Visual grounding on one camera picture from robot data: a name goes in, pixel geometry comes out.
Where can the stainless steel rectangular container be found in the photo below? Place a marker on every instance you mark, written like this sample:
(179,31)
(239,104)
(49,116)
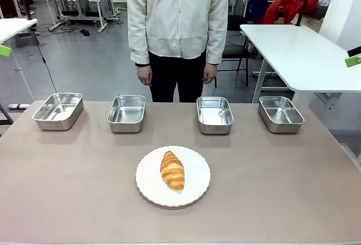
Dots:
(280,114)
(127,113)
(57,111)
(215,114)

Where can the golden croissant bread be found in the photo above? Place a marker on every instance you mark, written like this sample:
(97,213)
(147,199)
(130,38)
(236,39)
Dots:
(172,171)

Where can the person's right hand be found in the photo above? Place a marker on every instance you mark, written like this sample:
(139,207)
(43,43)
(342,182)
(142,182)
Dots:
(144,75)

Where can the person's left hand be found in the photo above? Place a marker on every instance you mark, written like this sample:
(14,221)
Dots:
(210,74)

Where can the white desk with black pole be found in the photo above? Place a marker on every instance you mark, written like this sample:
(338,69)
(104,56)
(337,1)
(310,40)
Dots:
(11,27)

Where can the white side table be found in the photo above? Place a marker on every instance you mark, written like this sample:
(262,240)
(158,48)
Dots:
(301,56)

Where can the white power strip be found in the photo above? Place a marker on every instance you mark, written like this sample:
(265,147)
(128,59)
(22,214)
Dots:
(18,105)

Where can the red jacket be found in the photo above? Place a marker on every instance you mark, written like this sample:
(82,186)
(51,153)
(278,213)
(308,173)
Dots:
(290,2)

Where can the black chair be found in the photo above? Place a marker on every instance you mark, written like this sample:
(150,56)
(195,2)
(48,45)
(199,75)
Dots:
(235,47)

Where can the black wristband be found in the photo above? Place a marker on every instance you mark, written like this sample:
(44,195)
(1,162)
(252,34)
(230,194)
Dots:
(141,64)

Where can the person's black trousers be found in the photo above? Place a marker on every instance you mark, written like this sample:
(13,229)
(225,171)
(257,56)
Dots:
(176,78)

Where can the person's cream shirt torso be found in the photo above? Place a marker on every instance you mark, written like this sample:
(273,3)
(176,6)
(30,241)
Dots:
(177,16)

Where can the white scalloped plate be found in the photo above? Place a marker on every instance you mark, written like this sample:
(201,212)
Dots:
(197,177)

